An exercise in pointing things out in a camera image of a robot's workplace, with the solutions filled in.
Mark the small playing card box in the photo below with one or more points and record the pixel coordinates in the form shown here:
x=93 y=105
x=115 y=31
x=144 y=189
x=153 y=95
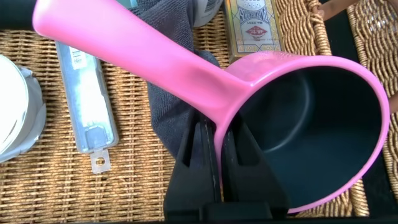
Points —
x=253 y=28

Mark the clear plastic toothbrush case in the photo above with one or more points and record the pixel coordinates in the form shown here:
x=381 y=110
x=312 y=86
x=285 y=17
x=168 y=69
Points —
x=87 y=102

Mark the grey towel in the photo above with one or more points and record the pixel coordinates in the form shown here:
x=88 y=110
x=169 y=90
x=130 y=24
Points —
x=169 y=118

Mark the white round container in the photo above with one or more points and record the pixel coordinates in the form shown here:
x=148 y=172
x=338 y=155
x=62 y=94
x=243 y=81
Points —
x=15 y=105

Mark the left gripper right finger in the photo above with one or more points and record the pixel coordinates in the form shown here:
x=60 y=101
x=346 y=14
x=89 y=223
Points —
x=248 y=177

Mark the white shampoo bottle blue cap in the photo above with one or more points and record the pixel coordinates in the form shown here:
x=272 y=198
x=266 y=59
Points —
x=206 y=12

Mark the light blue mug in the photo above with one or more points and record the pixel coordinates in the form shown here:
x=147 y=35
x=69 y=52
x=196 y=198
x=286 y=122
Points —
x=132 y=3

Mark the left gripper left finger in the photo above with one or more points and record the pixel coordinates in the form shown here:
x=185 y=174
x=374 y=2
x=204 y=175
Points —
x=194 y=174

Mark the pink saucepan dark inside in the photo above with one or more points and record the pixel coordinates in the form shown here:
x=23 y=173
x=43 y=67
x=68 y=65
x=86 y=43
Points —
x=149 y=53

